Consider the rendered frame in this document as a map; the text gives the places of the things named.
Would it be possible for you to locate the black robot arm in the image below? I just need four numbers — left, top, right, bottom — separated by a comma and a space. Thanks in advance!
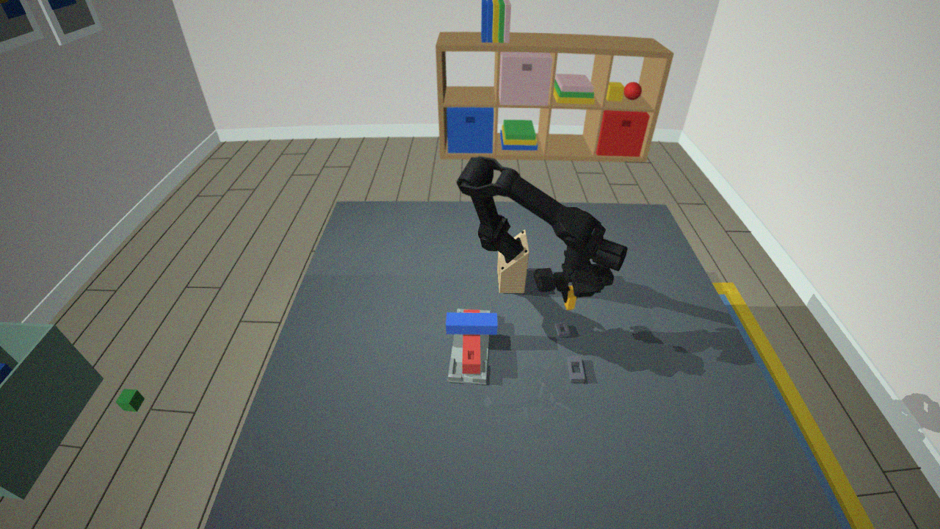
457, 156, 627, 298

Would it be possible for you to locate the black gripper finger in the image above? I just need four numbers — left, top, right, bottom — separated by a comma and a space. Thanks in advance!
556, 285, 570, 303

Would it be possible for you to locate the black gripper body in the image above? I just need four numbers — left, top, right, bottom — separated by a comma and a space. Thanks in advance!
534, 251, 614, 292

